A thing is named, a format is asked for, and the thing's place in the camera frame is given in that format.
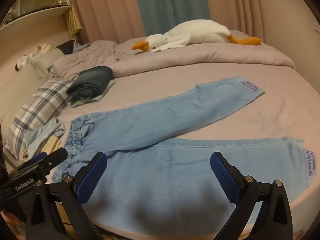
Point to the blue patterned cloth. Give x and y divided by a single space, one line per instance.
81 47

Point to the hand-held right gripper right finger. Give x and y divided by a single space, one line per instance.
225 177

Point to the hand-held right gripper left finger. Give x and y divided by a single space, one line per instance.
91 177

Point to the folded dark jeans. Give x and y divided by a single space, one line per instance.
92 80

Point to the pink curtain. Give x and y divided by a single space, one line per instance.
232 7
107 10

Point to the teal curtain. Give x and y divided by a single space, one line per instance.
170 2

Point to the pink quilted duvet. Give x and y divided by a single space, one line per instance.
200 55

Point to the folded light green cloth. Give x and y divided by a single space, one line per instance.
101 96

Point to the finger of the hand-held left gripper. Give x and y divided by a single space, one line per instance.
37 157
56 156

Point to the small white plush toy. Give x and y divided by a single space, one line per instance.
30 56

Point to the cream wall shelf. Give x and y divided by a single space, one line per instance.
37 17

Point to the folded light blue clothes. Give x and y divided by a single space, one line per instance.
47 132

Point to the light blue denim pants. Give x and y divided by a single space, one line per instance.
175 170

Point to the dark clothing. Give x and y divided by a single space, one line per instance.
65 47

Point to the plaid pillow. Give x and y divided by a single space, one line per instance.
37 110

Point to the white goose plush toy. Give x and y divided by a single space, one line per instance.
200 31

